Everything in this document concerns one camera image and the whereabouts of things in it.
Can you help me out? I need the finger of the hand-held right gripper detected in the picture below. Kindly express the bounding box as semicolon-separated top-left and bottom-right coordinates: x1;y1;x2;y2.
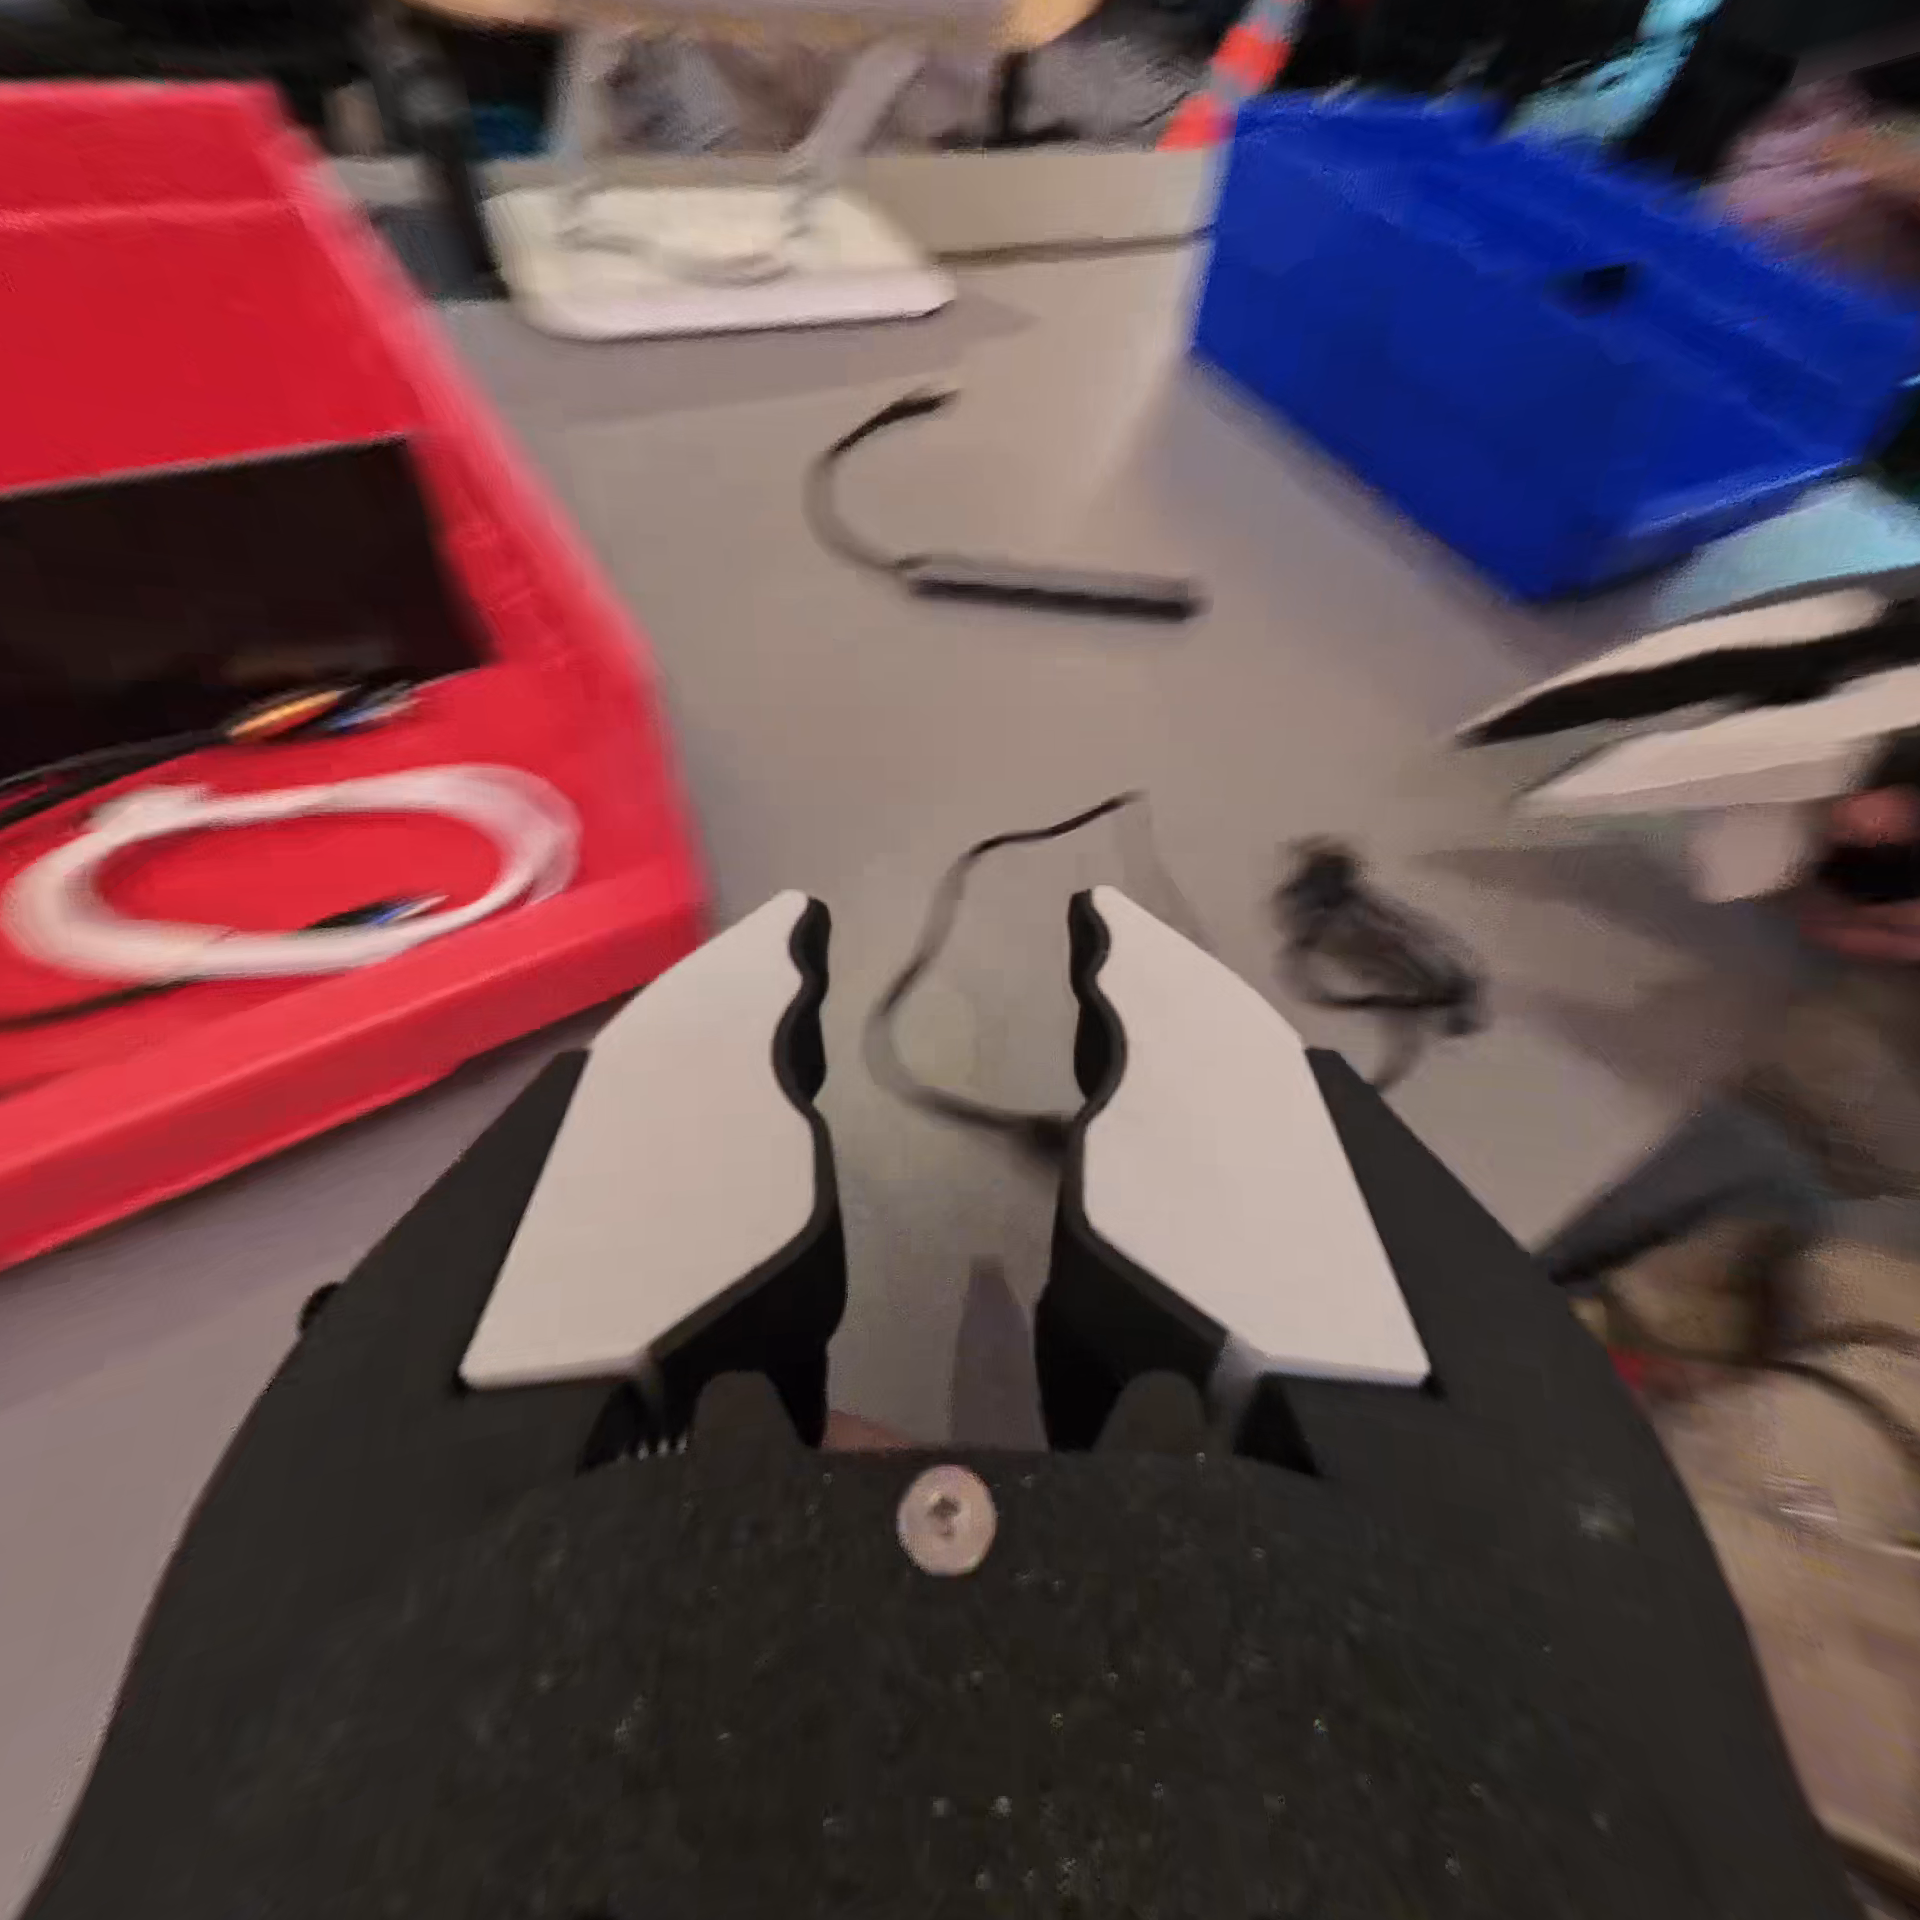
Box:
1459;589;1920;748
1514;697;1920;824

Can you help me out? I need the grey desk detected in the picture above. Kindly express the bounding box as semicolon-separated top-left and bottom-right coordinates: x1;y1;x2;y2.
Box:
0;151;1920;1920

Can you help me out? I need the red plastic bin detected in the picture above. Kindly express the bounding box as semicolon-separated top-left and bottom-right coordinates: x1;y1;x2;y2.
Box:
0;83;710;1274

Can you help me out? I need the wooden book stand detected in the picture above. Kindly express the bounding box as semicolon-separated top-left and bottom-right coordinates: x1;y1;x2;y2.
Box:
405;0;1105;344

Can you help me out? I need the white cable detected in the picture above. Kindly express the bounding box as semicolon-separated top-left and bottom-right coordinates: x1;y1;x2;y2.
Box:
0;764;585;984

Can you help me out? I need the black USB cable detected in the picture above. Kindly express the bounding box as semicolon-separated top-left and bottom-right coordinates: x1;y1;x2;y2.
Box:
866;792;1489;1159

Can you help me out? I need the grey USB hub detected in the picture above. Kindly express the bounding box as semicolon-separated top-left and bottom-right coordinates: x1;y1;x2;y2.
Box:
805;387;1203;623

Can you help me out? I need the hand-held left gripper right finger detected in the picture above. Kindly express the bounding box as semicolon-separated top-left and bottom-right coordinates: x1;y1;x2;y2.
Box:
1034;884;1433;1455

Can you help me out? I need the orange traffic cone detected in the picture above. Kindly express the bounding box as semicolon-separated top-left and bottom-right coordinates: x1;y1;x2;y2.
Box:
1163;0;1309;152

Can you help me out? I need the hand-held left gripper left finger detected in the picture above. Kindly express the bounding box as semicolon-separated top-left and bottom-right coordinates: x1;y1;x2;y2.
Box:
456;889;847;1455

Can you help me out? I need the blue plastic bin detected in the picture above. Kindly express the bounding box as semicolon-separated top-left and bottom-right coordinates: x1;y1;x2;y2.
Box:
1193;91;1920;603

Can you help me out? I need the black bin divider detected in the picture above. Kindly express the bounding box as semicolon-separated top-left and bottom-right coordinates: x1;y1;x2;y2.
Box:
0;435;491;782

